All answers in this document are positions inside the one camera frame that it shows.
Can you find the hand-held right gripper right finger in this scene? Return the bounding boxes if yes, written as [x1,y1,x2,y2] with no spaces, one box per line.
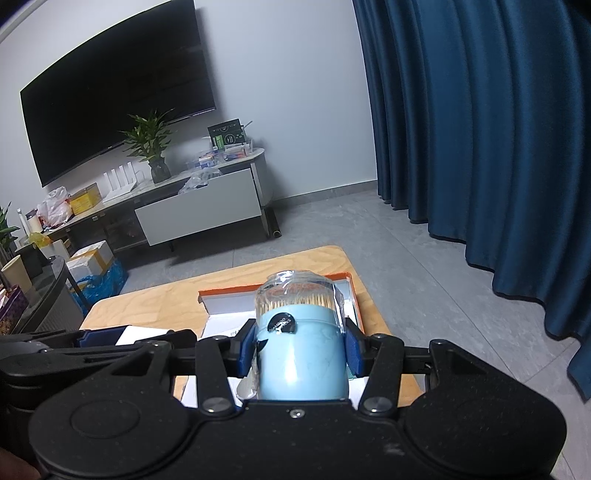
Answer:
[344,318,490,414]

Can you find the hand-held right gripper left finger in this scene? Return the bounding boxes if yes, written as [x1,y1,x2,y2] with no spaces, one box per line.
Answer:
[108,318,259,414]

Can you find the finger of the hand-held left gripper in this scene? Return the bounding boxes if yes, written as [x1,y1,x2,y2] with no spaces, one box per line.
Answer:
[0,328,199,367]

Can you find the orange-edged box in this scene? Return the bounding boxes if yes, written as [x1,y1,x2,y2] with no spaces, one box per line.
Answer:
[175,271,366,409]

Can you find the light blue toothpick jar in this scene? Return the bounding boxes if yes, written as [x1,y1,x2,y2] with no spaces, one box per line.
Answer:
[253,268,349,401]

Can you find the dark round coffee table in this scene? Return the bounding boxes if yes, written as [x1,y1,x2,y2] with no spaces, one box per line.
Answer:
[0,256,88,335]

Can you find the blue wrapped boxes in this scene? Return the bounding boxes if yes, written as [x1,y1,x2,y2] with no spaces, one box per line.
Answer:
[67,240,130,305]

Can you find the purple patterned box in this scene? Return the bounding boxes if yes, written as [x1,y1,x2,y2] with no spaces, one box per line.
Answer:
[0,284,29,335]

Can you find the black square box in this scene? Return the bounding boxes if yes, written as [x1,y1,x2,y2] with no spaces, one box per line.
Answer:
[16,242,49,278]

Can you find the beige cup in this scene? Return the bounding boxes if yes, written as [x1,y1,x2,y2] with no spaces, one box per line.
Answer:
[1,255,33,291]

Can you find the white and red plastic bag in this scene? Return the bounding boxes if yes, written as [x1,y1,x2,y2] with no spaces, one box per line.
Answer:
[37,186,75,227]

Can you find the yellow box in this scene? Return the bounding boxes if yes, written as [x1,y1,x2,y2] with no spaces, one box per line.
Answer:
[68,182,103,215]

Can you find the leafy green plant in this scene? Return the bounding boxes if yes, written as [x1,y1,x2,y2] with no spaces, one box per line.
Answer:
[0,203,21,259]

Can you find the grey television cabinet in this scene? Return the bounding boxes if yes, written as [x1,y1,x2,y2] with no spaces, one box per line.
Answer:
[46,148,278,252]

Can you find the white router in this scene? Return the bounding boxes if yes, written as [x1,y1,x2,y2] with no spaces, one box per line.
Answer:
[102,164,148,204]

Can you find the clear plastic bag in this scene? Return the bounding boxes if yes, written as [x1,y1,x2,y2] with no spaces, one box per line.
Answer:
[179,168,222,193]

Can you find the potted plant in dark pot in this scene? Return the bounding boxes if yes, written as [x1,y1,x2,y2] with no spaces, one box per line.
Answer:
[121,108,177,184]

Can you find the clear plastic containers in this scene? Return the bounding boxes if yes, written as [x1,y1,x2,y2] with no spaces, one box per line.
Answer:
[187,145,254,169]

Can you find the black and green package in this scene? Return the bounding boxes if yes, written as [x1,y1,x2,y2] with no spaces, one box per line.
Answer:
[207,119,245,151]

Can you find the black television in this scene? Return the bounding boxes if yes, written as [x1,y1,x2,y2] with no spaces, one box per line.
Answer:
[20,0,217,188]

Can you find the blue curtain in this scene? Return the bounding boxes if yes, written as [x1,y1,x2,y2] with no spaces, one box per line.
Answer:
[352,0,591,398]

